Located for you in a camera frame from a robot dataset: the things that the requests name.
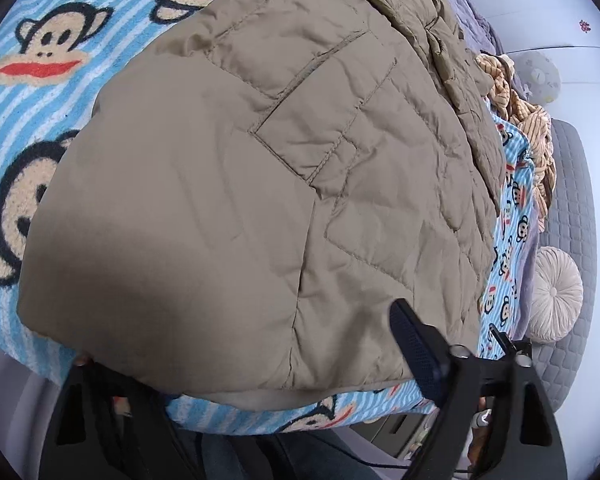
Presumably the round white printed cushion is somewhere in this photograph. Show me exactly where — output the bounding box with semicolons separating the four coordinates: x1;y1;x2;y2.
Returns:
514;51;562;105

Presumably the blue striped monkey blanket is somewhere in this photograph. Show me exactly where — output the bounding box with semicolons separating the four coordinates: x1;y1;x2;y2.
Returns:
0;0;537;434

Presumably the beige striped fleece garment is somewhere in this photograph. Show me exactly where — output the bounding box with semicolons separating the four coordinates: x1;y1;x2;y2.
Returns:
476;53;557;232

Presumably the purple bed cover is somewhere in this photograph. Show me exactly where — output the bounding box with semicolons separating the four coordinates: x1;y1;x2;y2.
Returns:
446;0;539;350

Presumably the khaki puffer jacket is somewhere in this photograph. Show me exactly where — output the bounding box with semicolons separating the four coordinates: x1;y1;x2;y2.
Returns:
17;0;505;412

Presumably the grey quilted headboard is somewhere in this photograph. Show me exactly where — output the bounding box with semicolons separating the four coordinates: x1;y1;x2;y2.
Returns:
533;119;597;411

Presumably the round beige pleated cushion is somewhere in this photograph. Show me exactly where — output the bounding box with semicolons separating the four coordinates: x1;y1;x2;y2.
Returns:
527;246;583;344

